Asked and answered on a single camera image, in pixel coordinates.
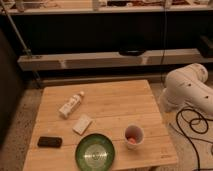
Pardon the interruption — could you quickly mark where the black eraser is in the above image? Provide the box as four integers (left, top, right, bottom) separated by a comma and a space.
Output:
37, 136, 63, 148

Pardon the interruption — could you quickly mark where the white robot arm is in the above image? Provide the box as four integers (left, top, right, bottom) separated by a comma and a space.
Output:
159, 63, 213, 115

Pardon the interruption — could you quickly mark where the black object on shelf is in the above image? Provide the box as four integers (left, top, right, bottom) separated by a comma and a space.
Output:
119, 49, 146, 56

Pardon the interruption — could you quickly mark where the white rectangular box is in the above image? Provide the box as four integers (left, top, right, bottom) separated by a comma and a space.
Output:
73, 115, 92, 135

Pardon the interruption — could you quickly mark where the white plastic bottle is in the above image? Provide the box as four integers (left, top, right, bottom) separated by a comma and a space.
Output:
59, 91, 85, 119

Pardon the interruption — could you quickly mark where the white cup with red object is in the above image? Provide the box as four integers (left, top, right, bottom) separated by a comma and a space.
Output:
124, 125, 144, 149

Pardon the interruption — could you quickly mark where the metal shelf rack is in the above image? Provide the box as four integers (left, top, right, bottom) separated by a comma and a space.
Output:
0, 0, 213, 83

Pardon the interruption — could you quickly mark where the green glass bowl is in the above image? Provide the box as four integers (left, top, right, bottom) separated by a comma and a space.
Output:
75, 133, 115, 171

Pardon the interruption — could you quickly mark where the black cable on floor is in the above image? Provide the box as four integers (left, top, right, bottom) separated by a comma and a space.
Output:
169, 105, 213, 171

